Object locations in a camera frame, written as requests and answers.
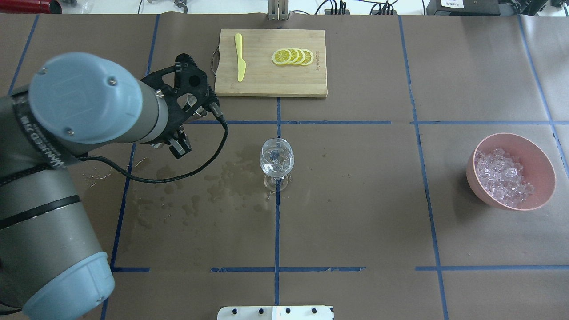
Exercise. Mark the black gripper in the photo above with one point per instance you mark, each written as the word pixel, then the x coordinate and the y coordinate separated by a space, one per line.
pixel 174 121

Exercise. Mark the bamboo cutting board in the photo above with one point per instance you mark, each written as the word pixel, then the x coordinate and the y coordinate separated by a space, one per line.
pixel 265 79

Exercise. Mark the front lemon slice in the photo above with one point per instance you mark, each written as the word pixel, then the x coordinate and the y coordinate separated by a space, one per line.
pixel 282 56

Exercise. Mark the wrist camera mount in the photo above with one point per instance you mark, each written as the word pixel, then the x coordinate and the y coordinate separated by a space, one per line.
pixel 184 77

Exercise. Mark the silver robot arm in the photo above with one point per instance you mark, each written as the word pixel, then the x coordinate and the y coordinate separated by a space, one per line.
pixel 52 264

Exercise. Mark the clear wine glass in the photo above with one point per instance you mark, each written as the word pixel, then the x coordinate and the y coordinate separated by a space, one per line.
pixel 276 161

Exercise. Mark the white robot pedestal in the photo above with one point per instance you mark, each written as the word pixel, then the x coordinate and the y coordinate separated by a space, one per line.
pixel 294 312

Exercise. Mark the lemon slice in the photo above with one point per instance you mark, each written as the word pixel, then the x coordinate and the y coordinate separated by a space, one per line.
pixel 299 60
pixel 308 57
pixel 294 55
pixel 282 56

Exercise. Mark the black box device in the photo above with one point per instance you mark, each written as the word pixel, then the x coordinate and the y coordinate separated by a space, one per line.
pixel 463 8

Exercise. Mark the pink bowl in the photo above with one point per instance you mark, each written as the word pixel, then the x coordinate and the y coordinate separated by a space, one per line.
pixel 538 170

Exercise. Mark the clear ice cubes pile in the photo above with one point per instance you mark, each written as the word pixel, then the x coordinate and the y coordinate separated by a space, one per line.
pixel 502 175

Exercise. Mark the red bottle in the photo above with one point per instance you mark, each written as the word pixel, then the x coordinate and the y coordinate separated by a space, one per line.
pixel 30 7

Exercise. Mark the aluminium frame post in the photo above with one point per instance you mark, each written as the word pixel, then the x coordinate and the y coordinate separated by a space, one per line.
pixel 278 10

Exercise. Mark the yellow plastic knife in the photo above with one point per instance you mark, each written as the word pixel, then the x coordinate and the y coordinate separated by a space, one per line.
pixel 241 63

